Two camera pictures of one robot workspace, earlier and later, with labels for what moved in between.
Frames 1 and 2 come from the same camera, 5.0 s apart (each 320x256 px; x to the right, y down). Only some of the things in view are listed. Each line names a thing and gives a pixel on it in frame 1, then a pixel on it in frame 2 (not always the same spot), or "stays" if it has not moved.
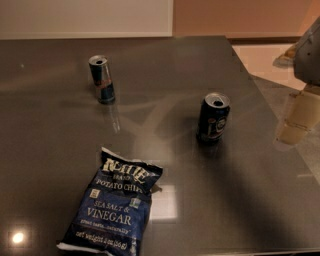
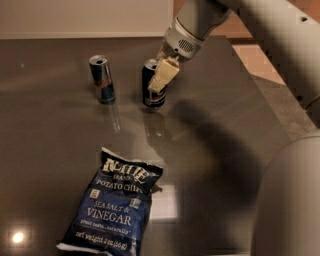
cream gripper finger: x=303 y=114 to x=164 y=76
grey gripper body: x=308 y=61 to x=179 y=42
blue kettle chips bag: x=111 y=213 stays
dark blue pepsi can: x=213 y=117 to x=150 y=99
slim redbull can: x=103 y=80 stays
